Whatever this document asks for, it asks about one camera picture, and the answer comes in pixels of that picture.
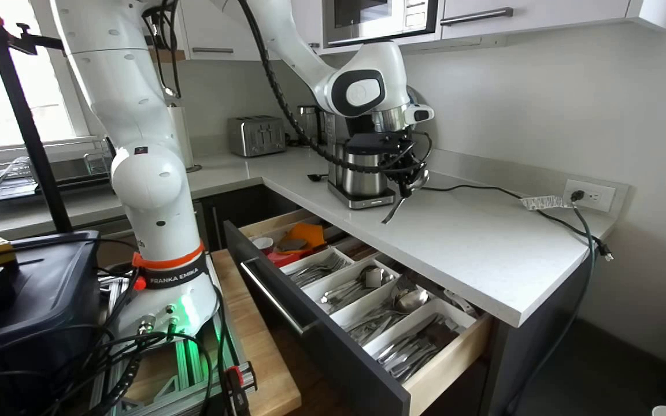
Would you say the black equipment case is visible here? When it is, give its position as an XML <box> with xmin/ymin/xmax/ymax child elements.
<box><xmin>0</xmin><ymin>228</ymin><xmax>106</xmax><ymax>416</ymax></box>

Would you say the black hanging power cable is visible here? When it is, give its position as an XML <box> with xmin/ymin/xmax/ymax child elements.
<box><xmin>502</xmin><ymin>190</ymin><xmax>618</xmax><ymax>416</ymax></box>

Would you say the small steel canister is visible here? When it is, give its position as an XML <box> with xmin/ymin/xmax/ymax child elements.
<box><xmin>298</xmin><ymin>101</ymin><xmax>328</xmax><ymax>148</ymax></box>

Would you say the red clamp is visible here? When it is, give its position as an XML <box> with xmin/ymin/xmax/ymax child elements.
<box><xmin>225</xmin><ymin>359</ymin><xmax>260</xmax><ymax>398</ymax></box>

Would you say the black coffee maker cord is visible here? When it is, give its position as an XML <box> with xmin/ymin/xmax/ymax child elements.
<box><xmin>414</xmin><ymin>179</ymin><xmax>533</xmax><ymax>206</ymax></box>

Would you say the short steel cabinet handle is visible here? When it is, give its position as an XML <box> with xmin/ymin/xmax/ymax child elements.
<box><xmin>191</xmin><ymin>46</ymin><xmax>239</xmax><ymax>58</ymax></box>

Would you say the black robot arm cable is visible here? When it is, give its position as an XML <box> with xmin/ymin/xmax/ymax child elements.
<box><xmin>236</xmin><ymin>0</ymin><xmax>437</xmax><ymax>193</ymax></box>

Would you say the white corner wall cabinet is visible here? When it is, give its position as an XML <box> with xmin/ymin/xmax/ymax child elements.
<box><xmin>628</xmin><ymin>0</ymin><xmax>666</xmax><ymax>34</ymax></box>

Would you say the wooden robot cart top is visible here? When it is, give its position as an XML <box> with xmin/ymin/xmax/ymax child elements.
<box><xmin>121</xmin><ymin>247</ymin><xmax>305</xmax><ymax>416</ymax></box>

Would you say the orange hexagonal silicone mat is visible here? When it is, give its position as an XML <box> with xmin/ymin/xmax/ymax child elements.
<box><xmin>280</xmin><ymin>218</ymin><xmax>332</xmax><ymax>254</ymax></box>

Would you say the dark kitchen base cabinet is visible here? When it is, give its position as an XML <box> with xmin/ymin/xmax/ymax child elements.
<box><xmin>192</xmin><ymin>183</ymin><xmax>595</xmax><ymax>416</ymax></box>

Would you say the black cable tangle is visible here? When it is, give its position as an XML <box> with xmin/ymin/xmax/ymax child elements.
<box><xmin>35</xmin><ymin>257</ymin><xmax>248</xmax><ymax>416</ymax></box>

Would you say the large steel tablespoon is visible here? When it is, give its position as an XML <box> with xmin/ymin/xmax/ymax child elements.
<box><xmin>349</xmin><ymin>284</ymin><xmax>436</xmax><ymax>334</ymax></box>

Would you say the steel teaspoon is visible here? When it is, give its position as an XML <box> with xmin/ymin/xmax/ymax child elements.
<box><xmin>380</xmin><ymin>191</ymin><xmax>410</xmax><ymax>225</ymax></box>
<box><xmin>318</xmin><ymin>264</ymin><xmax>391</xmax><ymax>307</ymax></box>

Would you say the steel toaster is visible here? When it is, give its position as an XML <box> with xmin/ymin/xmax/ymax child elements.
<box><xmin>229</xmin><ymin>113</ymin><xmax>292</xmax><ymax>162</ymax></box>

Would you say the dark grey kitchen drawer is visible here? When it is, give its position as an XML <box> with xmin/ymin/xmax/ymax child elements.
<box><xmin>221</xmin><ymin>206</ymin><xmax>498</xmax><ymax>416</ymax></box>

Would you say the wide white cabinet door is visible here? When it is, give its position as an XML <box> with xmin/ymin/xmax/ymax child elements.
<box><xmin>437</xmin><ymin>0</ymin><xmax>635</xmax><ymax>42</ymax></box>

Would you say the red handled kitchen tool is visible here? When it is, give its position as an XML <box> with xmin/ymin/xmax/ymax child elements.
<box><xmin>265</xmin><ymin>243</ymin><xmax>314</xmax><ymax>270</ymax></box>

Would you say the black and steel coffee maker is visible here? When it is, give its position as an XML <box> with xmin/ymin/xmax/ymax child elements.
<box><xmin>322</xmin><ymin>105</ymin><xmax>403</xmax><ymax>213</ymax></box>

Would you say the white plastic cutlery tray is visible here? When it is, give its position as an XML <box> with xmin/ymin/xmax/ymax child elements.
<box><xmin>275</xmin><ymin>243</ymin><xmax>481</xmax><ymax>386</ymax></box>

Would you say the steel coffee carafe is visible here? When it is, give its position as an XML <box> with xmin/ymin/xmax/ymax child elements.
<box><xmin>343</xmin><ymin>132</ymin><xmax>391</xmax><ymax>201</ymax></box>

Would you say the steel table knife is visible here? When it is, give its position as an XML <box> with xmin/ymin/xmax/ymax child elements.
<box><xmin>384</xmin><ymin>333</ymin><xmax>458</xmax><ymax>383</ymax></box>
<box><xmin>376</xmin><ymin>321</ymin><xmax>446</xmax><ymax>376</ymax></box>

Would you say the black clamp pole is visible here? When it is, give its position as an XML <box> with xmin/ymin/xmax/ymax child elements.
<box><xmin>0</xmin><ymin>0</ymin><xmax>74</xmax><ymax>236</ymax></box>

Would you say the wire dish rack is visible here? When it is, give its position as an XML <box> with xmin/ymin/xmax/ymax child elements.
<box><xmin>0</xmin><ymin>136</ymin><xmax>115</xmax><ymax>207</ymax></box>

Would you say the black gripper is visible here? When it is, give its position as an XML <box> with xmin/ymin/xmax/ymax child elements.
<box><xmin>384</xmin><ymin>126</ymin><xmax>432</xmax><ymax>198</ymax></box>

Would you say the long steel cabinet handle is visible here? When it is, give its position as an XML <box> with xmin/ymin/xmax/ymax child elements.
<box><xmin>440</xmin><ymin>4</ymin><xmax>518</xmax><ymax>28</ymax></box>

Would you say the white wall outlet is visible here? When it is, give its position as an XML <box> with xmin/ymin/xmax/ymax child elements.
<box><xmin>563</xmin><ymin>177</ymin><xmax>620</xmax><ymax>214</ymax></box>

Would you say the steel drawer handle bar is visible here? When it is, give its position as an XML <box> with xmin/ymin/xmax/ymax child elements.
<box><xmin>236</xmin><ymin>257</ymin><xmax>307</xmax><ymax>334</ymax></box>

